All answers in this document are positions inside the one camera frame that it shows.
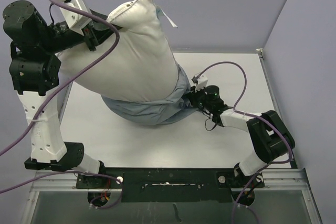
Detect blue pillowcase with fish print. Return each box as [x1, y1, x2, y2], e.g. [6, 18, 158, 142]
[102, 65, 197, 126]

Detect white pillow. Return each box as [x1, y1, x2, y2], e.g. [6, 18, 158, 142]
[55, 0, 182, 103]

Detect purple cable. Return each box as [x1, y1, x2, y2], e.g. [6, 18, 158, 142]
[0, 0, 124, 210]
[192, 61, 294, 224]

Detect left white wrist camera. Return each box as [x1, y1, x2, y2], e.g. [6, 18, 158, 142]
[58, 0, 92, 36]

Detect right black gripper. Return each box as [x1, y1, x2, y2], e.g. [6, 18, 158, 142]
[188, 83, 213, 112]

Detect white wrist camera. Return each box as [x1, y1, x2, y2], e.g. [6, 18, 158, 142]
[58, 0, 92, 36]
[192, 74, 208, 92]

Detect aluminium frame rail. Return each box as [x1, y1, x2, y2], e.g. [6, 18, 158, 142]
[30, 169, 309, 192]

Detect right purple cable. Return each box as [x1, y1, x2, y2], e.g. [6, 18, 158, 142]
[192, 61, 294, 224]

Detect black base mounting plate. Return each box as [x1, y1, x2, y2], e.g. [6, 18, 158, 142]
[76, 168, 265, 206]

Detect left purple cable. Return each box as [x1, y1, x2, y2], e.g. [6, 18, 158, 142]
[0, 0, 124, 210]

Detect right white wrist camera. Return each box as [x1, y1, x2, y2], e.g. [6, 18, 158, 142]
[192, 74, 208, 92]

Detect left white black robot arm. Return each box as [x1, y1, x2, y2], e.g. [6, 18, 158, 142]
[3, 0, 120, 188]

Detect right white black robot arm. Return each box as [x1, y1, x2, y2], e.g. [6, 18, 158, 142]
[186, 85, 295, 187]

